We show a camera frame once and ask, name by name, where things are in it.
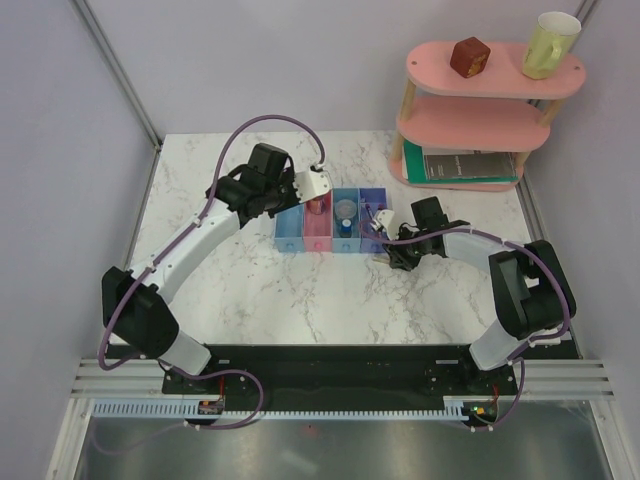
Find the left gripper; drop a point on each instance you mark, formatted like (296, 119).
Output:
(288, 177)

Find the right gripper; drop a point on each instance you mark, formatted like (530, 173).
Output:
(397, 258)

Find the cyan drawer bin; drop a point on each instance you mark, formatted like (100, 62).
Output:
(345, 245)

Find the pink cap bottle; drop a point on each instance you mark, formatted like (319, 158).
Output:
(317, 206)

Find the light blue drawer bin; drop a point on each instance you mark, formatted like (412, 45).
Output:
(288, 234)

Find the pink drawer bin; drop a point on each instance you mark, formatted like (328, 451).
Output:
(317, 229)

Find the blue cap stamp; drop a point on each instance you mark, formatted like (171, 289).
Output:
(346, 228)

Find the purple drawer bin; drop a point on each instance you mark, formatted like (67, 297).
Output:
(374, 196)

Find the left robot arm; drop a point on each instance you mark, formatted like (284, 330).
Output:
(136, 302)

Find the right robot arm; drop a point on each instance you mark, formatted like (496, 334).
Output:
(532, 298)

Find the green folder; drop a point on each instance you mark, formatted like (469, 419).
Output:
(413, 156)

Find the dark setup guide booklet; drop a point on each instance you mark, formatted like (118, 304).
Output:
(470, 168)

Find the pink three tier shelf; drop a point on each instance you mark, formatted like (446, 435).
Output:
(500, 109)

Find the brown cube box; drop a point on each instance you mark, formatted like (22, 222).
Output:
(469, 57)

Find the yellow green mug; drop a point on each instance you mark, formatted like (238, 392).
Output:
(554, 35)

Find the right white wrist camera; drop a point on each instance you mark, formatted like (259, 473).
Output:
(386, 221)

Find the white cable duct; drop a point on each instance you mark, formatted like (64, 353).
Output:
(198, 410)

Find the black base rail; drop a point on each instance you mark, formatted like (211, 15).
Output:
(335, 378)

